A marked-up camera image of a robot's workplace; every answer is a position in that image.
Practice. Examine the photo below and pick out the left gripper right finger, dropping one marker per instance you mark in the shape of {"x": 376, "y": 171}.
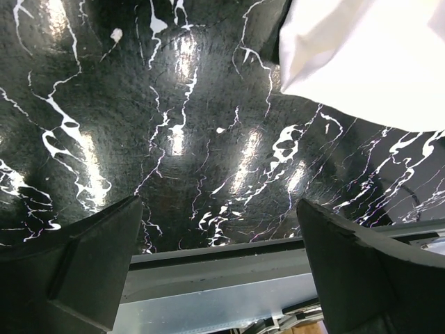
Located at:
{"x": 367, "y": 282}

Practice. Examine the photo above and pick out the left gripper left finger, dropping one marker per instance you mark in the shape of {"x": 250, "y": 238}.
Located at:
{"x": 70, "y": 280}

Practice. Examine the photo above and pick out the white daisy t-shirt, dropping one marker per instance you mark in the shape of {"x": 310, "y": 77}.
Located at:
{"x": 381, "y": 61}

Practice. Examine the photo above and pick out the aluminium frame rail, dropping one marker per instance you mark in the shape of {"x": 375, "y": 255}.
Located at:
{"x": 211, "y": 290}

